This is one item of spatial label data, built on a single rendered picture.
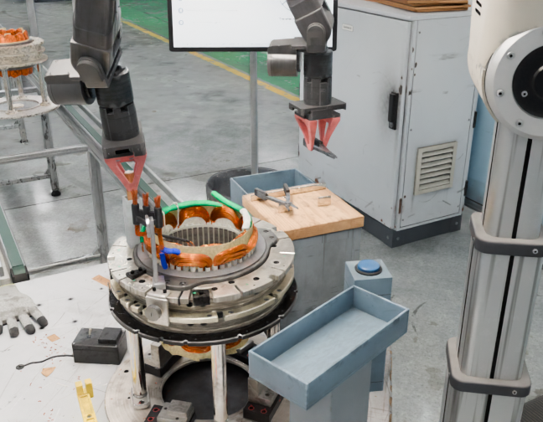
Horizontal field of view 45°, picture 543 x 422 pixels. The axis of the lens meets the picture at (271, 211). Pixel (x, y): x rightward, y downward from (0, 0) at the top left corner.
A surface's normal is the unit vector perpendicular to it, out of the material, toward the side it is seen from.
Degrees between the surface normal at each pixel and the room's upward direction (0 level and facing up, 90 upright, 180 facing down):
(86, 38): 120
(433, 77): 90
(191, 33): 83
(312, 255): 90
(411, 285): 0
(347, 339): 0
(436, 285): 0
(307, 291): 90
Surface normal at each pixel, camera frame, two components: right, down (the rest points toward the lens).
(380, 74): -0.88, 0.19
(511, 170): -0.16, 0.40
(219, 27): 0.01, 0.29
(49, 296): 0.00, -0.91
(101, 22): -0.04, 0.72
